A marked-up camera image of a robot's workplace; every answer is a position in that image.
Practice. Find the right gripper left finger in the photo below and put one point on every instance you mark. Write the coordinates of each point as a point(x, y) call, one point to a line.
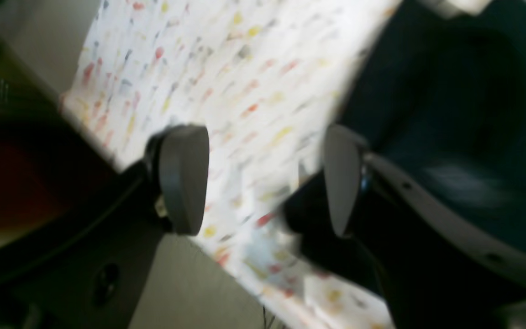
point(88, 268)

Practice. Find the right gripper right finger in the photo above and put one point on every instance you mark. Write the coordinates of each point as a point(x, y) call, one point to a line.
point(435, 269)

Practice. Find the black t-shirt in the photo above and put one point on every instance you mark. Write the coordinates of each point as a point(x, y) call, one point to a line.
point(444, 99)

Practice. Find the terrazzo pattern tablecloth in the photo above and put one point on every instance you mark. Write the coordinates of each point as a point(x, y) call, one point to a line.
point(265, 77)

